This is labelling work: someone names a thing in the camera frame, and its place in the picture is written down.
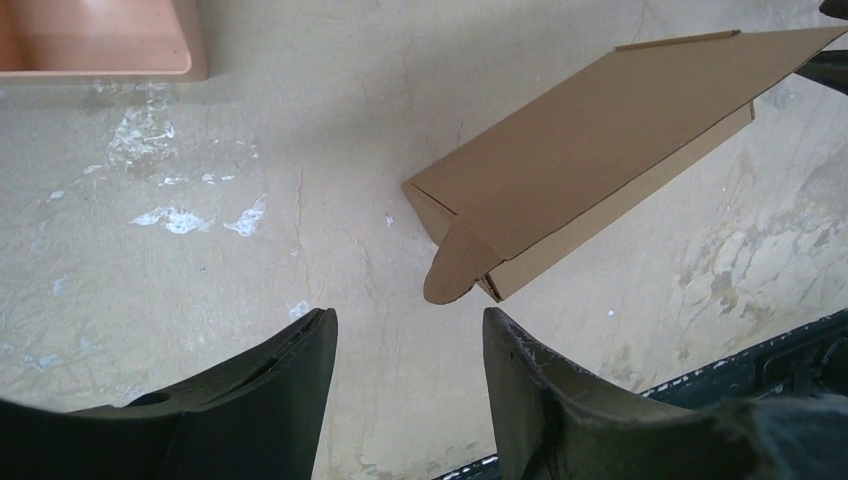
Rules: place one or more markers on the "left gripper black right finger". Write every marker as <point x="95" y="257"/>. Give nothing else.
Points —
<point x="596" y="424"/>

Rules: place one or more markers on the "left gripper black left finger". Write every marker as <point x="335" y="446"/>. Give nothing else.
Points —
<point x="257" y="415"/>

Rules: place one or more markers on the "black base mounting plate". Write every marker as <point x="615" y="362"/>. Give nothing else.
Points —
<point x="762" y="371"/>

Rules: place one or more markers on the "brown cardboard box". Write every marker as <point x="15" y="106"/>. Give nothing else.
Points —
<point x="516" y="199"/>

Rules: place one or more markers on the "orange plastic file organizer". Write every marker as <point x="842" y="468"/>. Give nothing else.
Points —
<point x="56" y="41"/>

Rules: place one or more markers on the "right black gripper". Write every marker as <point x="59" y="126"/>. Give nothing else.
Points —
<point x="829" y="68"/>

